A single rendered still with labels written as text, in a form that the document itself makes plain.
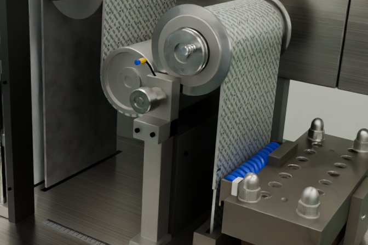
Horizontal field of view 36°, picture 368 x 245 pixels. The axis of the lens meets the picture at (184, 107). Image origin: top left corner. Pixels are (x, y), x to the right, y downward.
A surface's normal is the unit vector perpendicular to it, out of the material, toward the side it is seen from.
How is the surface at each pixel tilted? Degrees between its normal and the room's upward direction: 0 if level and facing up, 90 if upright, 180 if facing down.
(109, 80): 90
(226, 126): 90
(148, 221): 90
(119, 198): 0
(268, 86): 90
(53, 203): 0
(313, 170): 0
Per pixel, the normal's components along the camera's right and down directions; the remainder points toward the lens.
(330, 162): 0.06, -0.94
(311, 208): -0.02, 0.33
